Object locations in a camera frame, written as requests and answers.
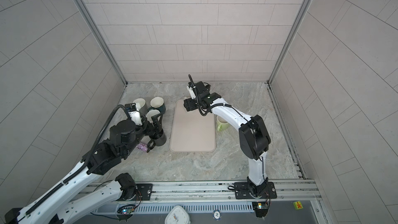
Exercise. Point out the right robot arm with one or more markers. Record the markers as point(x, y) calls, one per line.
point(254, 138)

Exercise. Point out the white kitchen timer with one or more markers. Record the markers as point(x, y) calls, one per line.
point(178, 215)

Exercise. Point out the yellow sticker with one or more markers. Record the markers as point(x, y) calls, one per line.
point(298, 205)

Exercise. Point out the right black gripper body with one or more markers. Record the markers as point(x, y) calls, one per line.
point(194, 102)

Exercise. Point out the purple glitter tube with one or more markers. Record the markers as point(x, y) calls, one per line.
point(143, 147)

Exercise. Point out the light green mug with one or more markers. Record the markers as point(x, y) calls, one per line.
point(222, 124)

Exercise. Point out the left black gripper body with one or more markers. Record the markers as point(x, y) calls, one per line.
point(152, 131)

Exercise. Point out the black mug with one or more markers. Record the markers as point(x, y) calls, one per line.
point(158, 139)

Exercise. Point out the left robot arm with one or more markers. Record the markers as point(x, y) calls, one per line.
point(122, 132)

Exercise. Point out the pink mug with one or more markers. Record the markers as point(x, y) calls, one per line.
point(153, 114)

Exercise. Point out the round blue badge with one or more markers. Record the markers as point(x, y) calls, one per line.
point(216, 214)

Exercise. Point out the right circuit board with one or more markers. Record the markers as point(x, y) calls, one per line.
point(261, 209)

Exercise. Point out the circuit board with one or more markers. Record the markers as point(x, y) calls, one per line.
point(261, 209)
point(126, 209)

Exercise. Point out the dark green mug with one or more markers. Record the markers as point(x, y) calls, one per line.
point(157, 105)

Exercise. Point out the beige plastic tray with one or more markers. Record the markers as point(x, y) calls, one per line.
point(192, 132)

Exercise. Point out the left circuit board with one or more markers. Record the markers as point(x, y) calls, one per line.
point(126, 209)

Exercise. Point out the grey mug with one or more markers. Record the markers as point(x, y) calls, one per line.
point(141, 105)

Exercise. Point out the aluminium mounting rail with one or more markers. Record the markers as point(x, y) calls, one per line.
point(230, 191)

